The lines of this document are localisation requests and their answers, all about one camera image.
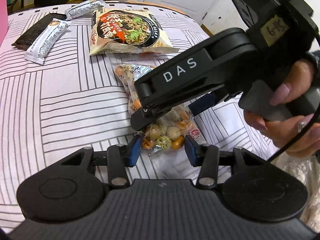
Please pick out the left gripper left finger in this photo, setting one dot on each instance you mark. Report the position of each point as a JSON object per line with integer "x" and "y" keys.
{"x": 120, "y": 156}

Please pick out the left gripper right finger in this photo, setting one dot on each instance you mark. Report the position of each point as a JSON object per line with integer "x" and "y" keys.
{"x": 206, "y": 157}

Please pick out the small bag of mixed nuts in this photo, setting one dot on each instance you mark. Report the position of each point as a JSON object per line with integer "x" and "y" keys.
{"x": 167, "y": 132}

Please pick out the right hand with ring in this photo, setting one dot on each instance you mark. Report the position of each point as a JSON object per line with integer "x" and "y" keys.
{"x": 294, "y": 86}

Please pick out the instant noodle packet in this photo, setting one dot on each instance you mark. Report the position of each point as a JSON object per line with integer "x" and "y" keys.
{"x": 128, "y": 31}

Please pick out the white snack bar wrapper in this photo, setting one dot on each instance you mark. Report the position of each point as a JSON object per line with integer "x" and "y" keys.
{"x": 44, "y": 42}

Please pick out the dark seaweed snack packet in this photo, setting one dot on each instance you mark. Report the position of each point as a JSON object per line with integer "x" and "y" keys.
{"x": 27, "y": 39}

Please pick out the silver snack bar wrapper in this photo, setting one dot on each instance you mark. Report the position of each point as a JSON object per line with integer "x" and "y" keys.
{"x": 83, "y": 8}

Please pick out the pink storage box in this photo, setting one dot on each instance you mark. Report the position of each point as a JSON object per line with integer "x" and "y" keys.
{"x": 3, "y": 20}

